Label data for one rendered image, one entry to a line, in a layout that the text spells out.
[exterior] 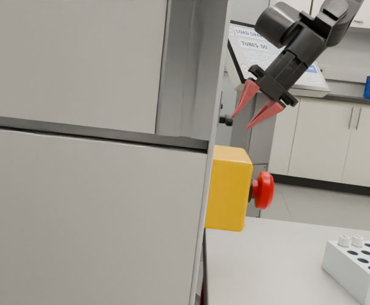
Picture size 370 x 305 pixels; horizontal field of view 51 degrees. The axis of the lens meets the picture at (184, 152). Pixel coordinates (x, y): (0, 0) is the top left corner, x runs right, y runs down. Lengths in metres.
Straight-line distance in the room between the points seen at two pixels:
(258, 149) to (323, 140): 2.17
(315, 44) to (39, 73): 0.55
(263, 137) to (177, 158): 1.46
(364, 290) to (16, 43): 0.41
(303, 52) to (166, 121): 0.50
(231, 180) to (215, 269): 0.15
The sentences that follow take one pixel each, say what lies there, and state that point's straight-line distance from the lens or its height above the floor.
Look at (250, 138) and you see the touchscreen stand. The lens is 1.66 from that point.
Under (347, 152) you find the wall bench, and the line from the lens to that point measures 3.91.
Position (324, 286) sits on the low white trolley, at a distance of 0.50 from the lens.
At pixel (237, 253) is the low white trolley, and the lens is 0.53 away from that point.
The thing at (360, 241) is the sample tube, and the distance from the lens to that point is 0.54.
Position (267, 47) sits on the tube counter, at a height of 1.11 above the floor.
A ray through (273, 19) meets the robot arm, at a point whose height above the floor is 1.09.
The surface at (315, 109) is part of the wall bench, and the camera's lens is 3.78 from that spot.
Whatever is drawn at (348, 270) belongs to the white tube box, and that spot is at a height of 0.78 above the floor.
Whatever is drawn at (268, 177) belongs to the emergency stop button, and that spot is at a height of 0.89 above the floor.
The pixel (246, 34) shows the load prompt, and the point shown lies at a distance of 1.64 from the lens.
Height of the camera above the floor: 0.99
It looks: 12 degrees down
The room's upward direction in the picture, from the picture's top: 6 degrees clockwise
